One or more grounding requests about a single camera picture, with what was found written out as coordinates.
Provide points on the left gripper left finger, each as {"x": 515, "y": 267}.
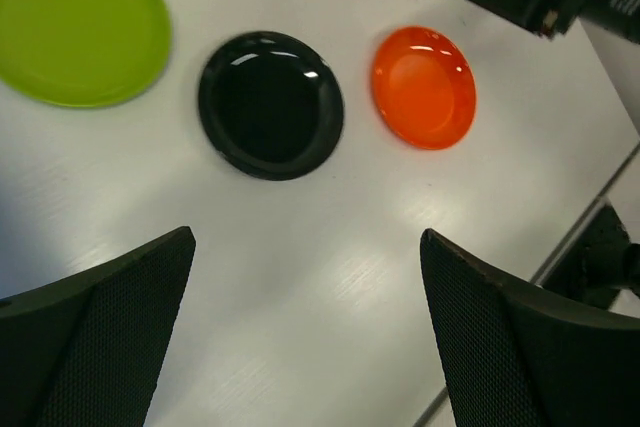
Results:
{"x": 87, "y": 350}

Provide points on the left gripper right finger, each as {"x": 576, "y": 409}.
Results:
{"x": 515, "y": 354}

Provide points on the orange plastic plate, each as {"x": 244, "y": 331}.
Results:
{"x": 423, "y": 88}

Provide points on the black plastic plate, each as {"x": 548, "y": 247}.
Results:
{"x": 270, "y": 105}

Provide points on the green plastic plate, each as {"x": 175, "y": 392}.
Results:
{"x": 84, "y": 53}

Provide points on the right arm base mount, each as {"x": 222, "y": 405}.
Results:
{"x": 599, "y": 264}

